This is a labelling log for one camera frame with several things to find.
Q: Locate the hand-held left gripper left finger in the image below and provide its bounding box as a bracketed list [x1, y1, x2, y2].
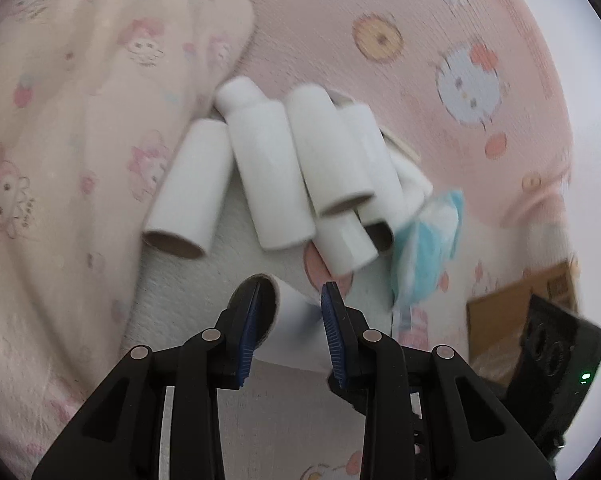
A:
[30, 280, 264, 480]

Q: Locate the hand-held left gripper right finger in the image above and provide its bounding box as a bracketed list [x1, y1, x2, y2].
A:
[320, 282, 556, 480]

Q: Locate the white paper tube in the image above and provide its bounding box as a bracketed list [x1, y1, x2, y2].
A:
[229, 274, 337, 373]

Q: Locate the brown cardboard box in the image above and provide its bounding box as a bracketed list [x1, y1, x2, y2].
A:
[466, 259, 581, 386]

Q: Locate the blue tissue packet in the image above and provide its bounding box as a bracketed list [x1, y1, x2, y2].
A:
[390, 190, 466, 311]

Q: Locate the pile of white tubes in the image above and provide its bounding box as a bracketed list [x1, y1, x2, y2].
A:
[141, 77, 433, 277]

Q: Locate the flat beige card strip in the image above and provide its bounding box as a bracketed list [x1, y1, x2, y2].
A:
[379, 127, 422, 165]

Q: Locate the cream bunny printed quilt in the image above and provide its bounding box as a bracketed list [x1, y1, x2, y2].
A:
[0, 0, 256, 466]

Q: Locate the pink cat printed blanket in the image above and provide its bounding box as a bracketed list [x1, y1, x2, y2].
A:
[115, 0, 581, 480]

